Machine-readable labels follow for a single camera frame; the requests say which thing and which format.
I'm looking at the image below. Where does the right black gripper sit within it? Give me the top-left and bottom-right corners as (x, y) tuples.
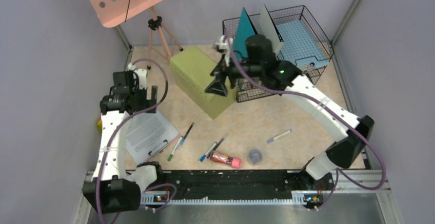
(205, 52), (263, 97)

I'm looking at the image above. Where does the green rectangular box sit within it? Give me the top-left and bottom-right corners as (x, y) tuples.
(169, 46), (236, 119)

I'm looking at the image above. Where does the printed paper clipboard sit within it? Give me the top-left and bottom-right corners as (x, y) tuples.
(126, 110), (180, 165)

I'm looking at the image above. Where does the teal folder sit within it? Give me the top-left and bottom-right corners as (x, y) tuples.
(233, 7), (257, 60)

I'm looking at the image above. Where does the white blue marker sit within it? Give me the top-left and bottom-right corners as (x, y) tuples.
(266, 130), (292, 144)

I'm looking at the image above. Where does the grey white folder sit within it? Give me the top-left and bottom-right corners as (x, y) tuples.
(258, 4), (284, 56)

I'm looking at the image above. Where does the light blue clipboard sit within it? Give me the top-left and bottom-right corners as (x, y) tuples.
(277, 20), (330, 71)

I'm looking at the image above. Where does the black wire desk organizer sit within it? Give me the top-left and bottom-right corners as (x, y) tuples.
(222, 5), (334, 103)

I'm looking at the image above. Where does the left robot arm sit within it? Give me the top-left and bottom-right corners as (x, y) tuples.
(82, 69), (165, 214)

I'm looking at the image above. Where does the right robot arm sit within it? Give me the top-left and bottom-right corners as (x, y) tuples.
(205, 34), (374, 189)

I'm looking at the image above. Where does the black pen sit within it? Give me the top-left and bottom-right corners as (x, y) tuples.
(180, 123), (194, 146)

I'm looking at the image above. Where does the yellow green block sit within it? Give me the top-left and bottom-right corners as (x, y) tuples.
(96, 119), (103, 134)

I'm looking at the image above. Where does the pink capped pencil tube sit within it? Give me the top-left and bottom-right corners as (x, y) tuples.
(210, 151), (242, 169)

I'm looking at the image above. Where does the green capped marker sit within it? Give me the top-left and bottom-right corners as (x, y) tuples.
(167, 136), (184, 161)

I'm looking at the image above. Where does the blue capped marker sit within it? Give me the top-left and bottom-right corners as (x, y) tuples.
(199, 142), (218, 162)

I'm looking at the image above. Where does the clear round container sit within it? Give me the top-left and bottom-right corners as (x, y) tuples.
(247, 149), (263, 166)

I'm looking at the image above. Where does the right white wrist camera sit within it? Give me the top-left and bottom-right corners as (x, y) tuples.
(213, 35), (234, 61)

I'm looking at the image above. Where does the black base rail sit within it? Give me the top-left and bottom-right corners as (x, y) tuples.
(142, 170), (334, 205)

